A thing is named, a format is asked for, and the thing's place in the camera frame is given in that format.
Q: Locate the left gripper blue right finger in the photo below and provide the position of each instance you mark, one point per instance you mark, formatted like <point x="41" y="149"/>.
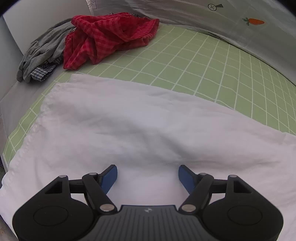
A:
<point x="189" y="179"/>

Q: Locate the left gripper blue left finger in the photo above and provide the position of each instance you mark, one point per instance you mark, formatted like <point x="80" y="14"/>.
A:
<point x="100" y="183"/>

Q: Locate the white garment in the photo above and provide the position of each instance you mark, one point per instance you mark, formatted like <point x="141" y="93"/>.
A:
<point x="89" y="123"/>

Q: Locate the blue plaid garment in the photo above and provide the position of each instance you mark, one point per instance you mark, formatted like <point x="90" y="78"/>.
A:
<point x="43" y="71"/>

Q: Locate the red checked garment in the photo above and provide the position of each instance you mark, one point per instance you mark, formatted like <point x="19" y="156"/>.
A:
<point x="97" y="37"/>

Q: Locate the grey crumpled garment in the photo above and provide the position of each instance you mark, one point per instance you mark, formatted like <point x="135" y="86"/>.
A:
<point x="49" y="46"/>

